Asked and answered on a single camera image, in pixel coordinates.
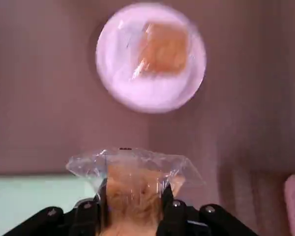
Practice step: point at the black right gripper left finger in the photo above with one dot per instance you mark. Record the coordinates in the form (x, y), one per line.
(83, 218)

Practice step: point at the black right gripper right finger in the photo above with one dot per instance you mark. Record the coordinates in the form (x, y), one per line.
(182, 218)

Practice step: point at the bread pack clear wrapper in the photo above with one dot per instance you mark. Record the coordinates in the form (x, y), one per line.
(132, 186)
(167, 51)

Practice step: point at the green rectangular tray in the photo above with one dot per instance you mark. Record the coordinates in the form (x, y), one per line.
(27, 191)

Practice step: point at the white round plate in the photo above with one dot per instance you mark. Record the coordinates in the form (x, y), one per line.
(150, 98)

